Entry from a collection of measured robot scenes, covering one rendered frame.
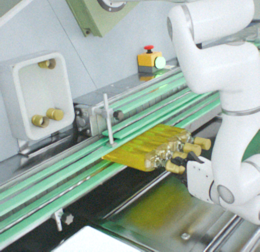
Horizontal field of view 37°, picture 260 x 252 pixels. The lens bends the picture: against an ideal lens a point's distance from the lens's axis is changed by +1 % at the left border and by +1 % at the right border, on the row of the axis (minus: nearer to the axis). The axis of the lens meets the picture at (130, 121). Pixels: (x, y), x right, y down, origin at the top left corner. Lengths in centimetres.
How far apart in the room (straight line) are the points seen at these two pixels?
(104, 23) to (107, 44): 15
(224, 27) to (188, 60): 11
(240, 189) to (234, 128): 12
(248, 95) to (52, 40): 68
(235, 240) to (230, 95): 42
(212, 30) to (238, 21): 6
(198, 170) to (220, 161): 20
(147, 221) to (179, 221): 9
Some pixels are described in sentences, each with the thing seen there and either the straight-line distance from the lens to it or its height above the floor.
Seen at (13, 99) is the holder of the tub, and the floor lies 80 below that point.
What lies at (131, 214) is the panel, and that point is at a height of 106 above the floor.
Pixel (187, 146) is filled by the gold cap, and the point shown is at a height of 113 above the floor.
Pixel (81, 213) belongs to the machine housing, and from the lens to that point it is 126.
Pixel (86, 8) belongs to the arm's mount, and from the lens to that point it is 124.
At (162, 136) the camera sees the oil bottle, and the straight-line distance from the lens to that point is 122.
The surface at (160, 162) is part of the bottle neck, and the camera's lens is 111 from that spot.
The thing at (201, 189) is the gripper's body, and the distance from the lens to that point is 101.
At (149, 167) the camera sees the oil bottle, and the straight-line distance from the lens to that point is 113.
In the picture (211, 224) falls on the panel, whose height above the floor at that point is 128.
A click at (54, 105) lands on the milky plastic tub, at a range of 123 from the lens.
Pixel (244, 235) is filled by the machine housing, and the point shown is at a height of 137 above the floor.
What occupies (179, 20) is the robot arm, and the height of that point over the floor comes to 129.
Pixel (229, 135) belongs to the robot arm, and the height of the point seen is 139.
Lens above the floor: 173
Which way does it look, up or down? 39 degrees down
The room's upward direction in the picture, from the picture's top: 102 degrees clockwise
